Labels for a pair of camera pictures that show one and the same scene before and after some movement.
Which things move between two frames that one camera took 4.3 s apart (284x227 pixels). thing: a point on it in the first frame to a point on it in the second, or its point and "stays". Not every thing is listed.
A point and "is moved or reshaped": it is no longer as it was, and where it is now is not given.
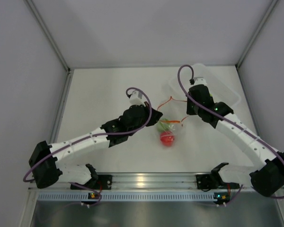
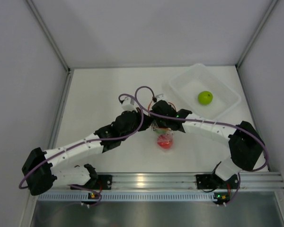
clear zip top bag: [169, 117] is moved or reshaped
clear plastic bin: [179, 88] stays
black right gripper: [189, 110] to [156, 118]
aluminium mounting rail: [84, 181] stays
